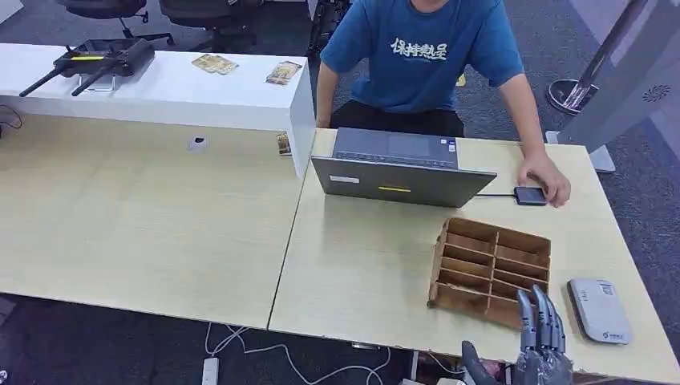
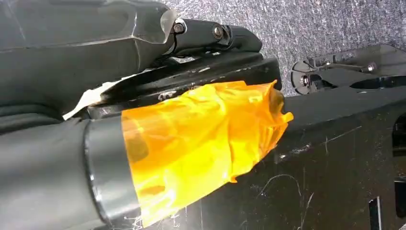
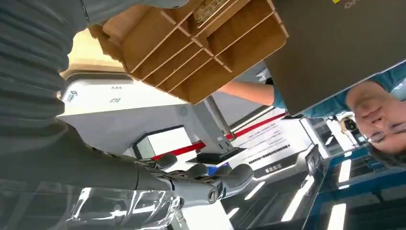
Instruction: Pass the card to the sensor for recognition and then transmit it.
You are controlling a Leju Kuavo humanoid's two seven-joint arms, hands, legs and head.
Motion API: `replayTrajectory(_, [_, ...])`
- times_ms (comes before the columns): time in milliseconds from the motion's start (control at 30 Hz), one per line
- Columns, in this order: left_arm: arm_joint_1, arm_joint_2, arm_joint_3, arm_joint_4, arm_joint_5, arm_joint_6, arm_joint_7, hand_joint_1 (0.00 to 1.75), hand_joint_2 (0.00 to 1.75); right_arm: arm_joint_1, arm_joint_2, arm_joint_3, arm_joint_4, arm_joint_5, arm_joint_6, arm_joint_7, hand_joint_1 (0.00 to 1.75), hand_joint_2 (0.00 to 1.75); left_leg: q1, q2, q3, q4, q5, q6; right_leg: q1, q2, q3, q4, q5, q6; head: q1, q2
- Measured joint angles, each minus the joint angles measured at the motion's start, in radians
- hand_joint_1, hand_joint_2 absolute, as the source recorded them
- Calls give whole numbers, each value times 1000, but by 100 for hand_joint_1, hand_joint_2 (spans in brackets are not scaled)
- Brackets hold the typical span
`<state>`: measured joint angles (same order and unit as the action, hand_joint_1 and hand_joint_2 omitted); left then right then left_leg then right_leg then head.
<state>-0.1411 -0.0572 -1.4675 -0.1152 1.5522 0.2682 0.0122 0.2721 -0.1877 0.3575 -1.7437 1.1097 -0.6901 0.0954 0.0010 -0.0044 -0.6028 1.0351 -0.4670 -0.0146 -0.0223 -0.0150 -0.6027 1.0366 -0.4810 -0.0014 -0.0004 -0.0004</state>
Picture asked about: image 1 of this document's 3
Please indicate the grey laptop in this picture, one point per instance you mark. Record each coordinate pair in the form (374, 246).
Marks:
(398, 175)

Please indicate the wooden compartment card box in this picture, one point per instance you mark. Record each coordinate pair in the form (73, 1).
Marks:
(488, 271)

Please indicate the small black flat device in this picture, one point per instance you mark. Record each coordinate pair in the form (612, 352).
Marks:
(528, 196)

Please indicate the white flat router device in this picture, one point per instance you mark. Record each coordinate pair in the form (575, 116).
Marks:
(599, 311)

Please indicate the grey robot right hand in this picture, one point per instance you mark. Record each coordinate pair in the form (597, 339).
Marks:
(542, 361)

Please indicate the white power strip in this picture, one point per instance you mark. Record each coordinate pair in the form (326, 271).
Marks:
(210, 372)

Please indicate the printed card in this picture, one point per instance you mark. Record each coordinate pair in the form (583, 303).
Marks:
(284, 73)
(283, 144)

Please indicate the white desk shelf riser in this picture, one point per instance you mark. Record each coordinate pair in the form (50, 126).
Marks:
(170, 95)

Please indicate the chrome pole round base stand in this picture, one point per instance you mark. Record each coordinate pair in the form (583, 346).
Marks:
(576, 93)

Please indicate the person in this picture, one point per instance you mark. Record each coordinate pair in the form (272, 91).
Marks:
(419, 64)

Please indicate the black router with antennas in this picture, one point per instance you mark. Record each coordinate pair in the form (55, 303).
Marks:
(106, 56)

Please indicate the pair of printed cards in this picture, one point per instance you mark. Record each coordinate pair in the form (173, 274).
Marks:
(215, 64)

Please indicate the grey kiosk panel with grille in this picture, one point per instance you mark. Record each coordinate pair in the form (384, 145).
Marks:
(621, 95)

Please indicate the small white round device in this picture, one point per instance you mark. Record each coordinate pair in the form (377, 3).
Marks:
(197, 144)

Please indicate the black office chair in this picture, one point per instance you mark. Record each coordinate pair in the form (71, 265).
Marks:
(212, 16)
(106, 8)

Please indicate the person's left hand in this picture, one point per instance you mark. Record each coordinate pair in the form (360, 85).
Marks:
(547, 175)

